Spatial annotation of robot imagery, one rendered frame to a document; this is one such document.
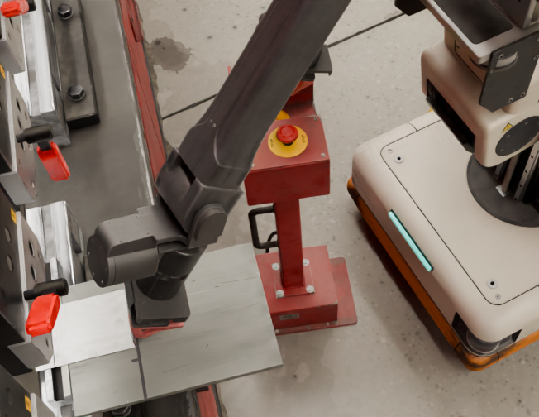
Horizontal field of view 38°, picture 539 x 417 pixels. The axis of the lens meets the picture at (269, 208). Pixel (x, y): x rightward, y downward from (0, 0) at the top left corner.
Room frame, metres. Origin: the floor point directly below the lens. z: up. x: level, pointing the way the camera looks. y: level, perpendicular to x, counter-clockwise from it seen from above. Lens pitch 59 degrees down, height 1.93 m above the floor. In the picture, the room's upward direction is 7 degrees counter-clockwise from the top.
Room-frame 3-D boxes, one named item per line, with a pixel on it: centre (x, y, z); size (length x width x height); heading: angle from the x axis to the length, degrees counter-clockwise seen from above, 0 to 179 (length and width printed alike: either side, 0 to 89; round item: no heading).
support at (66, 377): (0.40, 0.29, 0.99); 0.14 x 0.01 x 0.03; 7
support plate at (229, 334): (0.41, 0.15, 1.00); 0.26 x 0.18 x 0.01; 97
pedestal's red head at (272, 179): (0.89, -0.04, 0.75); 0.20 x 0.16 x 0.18; 1
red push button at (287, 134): (0.84, -0.05, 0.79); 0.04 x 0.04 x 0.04
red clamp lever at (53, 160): (0.56, 0.25, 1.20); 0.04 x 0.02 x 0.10; 97
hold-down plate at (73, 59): (1.00, 0.32, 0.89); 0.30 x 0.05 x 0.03; 7
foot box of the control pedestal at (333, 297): (0.89, -0.07, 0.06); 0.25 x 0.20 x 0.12; 91
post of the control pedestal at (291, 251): (0.89, -0.04, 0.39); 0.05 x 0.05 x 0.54; 1
